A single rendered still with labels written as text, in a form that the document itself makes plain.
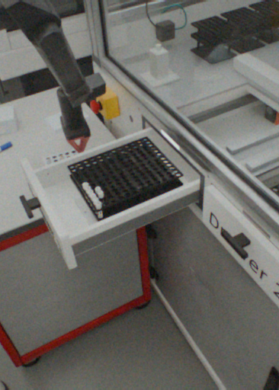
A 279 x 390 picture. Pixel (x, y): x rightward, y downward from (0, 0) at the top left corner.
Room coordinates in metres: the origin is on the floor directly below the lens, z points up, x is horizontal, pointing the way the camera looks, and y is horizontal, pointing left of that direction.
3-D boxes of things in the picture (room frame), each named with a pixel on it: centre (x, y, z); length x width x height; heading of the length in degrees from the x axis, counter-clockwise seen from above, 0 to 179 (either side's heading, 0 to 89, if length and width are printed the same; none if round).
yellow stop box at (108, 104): (1.08, 0.07, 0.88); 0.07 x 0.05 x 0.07; 24
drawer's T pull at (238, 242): (0.49, -0.18, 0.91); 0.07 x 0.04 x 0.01; 24
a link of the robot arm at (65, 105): (0.95, 0.15, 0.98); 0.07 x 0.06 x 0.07; 124
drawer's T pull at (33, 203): (0.65, 0.24, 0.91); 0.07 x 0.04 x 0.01; 24
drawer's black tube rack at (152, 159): (0.74, 0.03, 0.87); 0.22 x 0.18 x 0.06; 114
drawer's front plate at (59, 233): (0.66, 0.21, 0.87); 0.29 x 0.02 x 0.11; 24
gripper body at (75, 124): (0.95, 0.16, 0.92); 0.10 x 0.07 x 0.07; 16
